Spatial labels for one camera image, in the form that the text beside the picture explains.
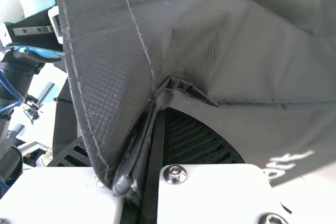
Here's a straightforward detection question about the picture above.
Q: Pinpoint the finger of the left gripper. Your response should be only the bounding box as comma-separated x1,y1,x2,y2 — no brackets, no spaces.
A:
47,7,64,45

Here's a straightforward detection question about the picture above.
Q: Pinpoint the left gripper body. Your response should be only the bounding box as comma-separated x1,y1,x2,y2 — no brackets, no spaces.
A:
4,0,66,59

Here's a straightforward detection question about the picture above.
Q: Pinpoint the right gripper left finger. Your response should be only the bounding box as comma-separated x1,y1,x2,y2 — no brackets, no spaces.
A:
0,136,124,224

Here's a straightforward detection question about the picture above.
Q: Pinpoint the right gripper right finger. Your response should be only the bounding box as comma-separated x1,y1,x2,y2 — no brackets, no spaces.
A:
143,107,289,224

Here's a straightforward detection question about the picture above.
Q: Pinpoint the dark grey bag with straps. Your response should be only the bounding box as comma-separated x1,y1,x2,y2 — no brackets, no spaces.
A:
52,0,336,209

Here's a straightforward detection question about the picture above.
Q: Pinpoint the blue cable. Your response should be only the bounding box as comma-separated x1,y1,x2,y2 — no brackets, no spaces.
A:
0,68,26,116

